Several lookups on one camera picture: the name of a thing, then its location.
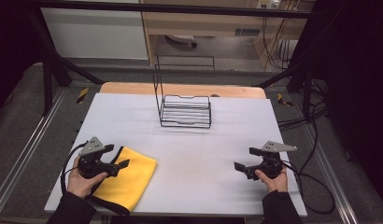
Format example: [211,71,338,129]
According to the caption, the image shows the person's left hand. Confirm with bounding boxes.
[66,156,109,200]

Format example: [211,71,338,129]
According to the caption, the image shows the white cabinet panel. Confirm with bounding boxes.
[40,7,149,61]

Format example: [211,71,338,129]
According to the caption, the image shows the white power strip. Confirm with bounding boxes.
[256,0,281,10]

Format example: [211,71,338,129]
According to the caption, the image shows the yellow black hazard tape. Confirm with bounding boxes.
[76,87,90,105]
[277,92,294,108]

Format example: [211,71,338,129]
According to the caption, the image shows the white chair base with caster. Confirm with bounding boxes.
[165,34,199,49]

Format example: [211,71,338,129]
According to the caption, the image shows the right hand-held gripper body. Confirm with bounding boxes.
[246,140,298,181]

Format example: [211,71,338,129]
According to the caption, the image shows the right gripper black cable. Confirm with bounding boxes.
[281,160,336,216]

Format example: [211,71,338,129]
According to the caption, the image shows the black curtain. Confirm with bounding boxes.
[0,0,46,118]
[310,0,383,206]

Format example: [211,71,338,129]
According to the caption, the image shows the black metal frame bar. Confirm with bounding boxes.
[32,1,317,20]

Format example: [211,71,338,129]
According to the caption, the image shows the yellow cloth with black trim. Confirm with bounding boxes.
[87,146,158,217]

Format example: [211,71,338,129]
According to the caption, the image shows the hanging desk cables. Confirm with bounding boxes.
[262,16,299,70]

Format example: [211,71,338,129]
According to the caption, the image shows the white table mat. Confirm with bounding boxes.
[44,92,308,217]

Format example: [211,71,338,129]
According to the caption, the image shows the wooden desk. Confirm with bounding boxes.
[142,0,316,68]

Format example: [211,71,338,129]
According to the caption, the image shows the aluminium floor rail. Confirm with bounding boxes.
[304,123,360,224]
[0,88,68,216]

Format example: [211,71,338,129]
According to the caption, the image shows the black floor cable bundle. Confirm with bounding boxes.
[277,77,330,175]

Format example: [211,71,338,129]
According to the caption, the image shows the black metal frame leg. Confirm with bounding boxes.
[256,60,317,123]
[25,7,105,117]

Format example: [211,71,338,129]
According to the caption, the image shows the black wire rack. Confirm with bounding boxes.
[151,54,217,130]

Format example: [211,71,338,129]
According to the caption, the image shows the person's right hand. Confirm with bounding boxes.
[254,166,289,194]

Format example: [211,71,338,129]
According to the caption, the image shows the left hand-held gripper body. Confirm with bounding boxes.
[78,135,115,180]

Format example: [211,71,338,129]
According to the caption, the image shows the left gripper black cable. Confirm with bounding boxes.
[60,141,89,196]

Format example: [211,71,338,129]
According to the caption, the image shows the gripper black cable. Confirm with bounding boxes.
[281,160,336,216]
[60,141,89,196]

